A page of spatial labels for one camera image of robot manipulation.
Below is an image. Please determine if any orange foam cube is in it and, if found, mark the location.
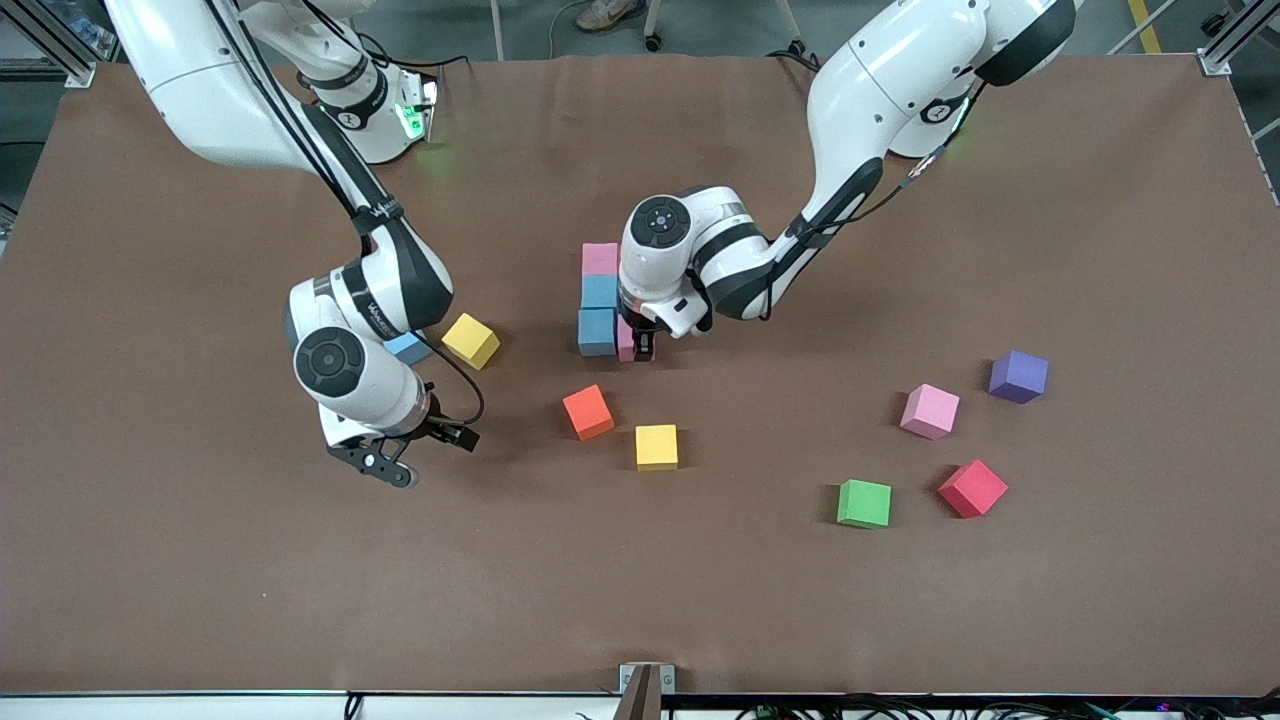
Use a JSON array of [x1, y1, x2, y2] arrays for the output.
[[562, 384, 616, 442]]

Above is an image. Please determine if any yellow foam cube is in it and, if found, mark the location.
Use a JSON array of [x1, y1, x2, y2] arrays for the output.
[[635, 424, 679, 472], [441, 313, 501, 371]]

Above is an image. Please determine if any green foam cube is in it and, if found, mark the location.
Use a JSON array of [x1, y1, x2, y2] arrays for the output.
[[837, 479, 892, 529]]

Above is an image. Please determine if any brown table cover mat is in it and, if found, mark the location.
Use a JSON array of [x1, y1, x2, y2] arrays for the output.
[[0, 52, 1280, 698]]

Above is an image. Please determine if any beige sneaker shoe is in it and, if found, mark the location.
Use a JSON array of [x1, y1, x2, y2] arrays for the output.
[[577, 0, 646, 31]]

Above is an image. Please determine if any red foam cube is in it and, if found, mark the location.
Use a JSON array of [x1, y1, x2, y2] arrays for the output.
[[938, 459, 1009, 519]]

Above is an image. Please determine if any purple foam cube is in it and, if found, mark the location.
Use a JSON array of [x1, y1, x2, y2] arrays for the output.
[[989, 350, 1050, 405]]

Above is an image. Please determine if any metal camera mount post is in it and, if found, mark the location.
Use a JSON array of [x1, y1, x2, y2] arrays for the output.
[[612, 663, 677, 720]]

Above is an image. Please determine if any black right arm base cable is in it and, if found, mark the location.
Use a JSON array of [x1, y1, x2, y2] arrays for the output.
[[355, 30, 473, 71]]

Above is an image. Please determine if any aluminium frame profile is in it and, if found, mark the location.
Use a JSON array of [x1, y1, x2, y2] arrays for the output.
[[0, 0, 151, 89], [1197, 0, 1280, 78]]

